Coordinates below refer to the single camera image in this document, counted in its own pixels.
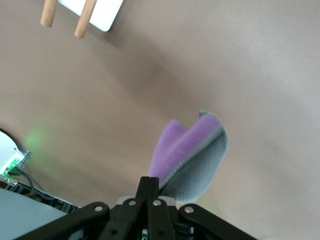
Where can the purple microfibre towel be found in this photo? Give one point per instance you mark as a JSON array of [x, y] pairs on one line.
[[180, 150]]

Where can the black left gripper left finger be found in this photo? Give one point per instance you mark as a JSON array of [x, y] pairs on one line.
[[120, 220]]

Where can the white rack with wooden rods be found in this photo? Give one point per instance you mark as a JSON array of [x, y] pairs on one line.
[[105, 15]]

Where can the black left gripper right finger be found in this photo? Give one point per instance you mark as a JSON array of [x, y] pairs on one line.
[[165, 222]]

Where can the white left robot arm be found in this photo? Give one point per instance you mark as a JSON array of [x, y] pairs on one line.
[[7, 155]]

